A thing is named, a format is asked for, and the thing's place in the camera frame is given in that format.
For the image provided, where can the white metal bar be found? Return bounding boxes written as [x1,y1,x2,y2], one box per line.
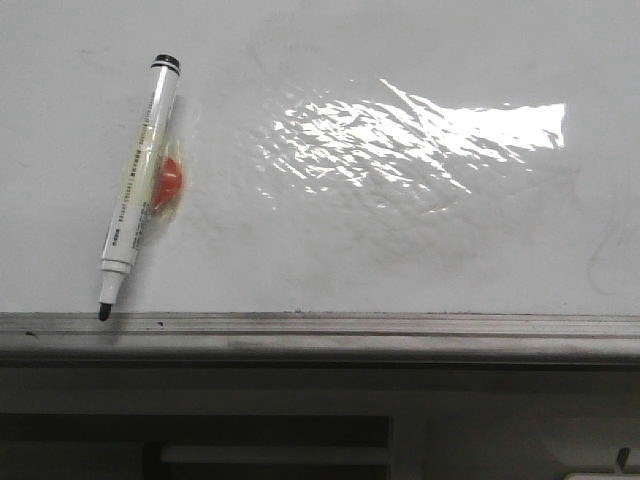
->
[160,445,390,465]

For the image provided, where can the red round magnet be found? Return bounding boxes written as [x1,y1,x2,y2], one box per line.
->
[152,156,183,210]

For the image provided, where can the aluminium whiteboard frame rail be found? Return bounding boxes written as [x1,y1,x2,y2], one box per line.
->
[1,312,639,366]

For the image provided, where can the white whiteboard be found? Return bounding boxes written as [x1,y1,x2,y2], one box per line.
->
[1,1,639,315]

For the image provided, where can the white whiteboard marker pen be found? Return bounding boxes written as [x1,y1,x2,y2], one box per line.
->
[98,54,180,321]

